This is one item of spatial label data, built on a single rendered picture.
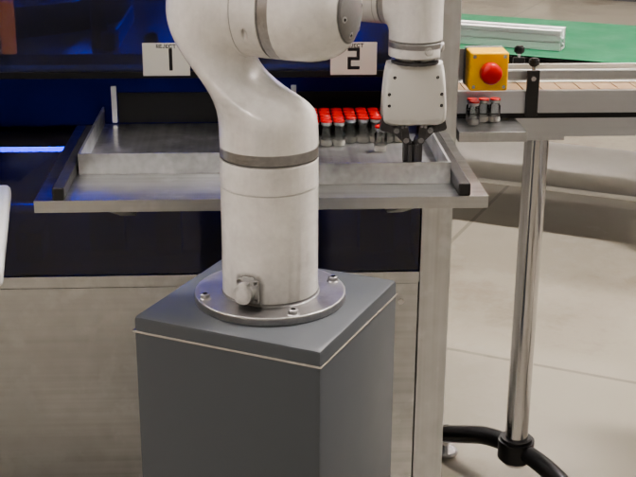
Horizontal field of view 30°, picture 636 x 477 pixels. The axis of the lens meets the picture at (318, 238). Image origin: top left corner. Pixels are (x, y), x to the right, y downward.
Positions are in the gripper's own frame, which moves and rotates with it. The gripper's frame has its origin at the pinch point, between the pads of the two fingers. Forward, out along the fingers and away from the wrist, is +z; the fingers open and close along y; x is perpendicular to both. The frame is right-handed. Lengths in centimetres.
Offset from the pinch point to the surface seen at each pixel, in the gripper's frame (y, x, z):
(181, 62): 38, -31, -9
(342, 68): 9.1, -31.0, -7.7
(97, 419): 57, -31, 63
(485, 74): -16.8, -27.6, -7.2
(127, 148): 48, -21, 4
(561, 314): -68, -149, 93
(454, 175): -6.3, 4.3, 2.4
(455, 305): -37, -158, 93
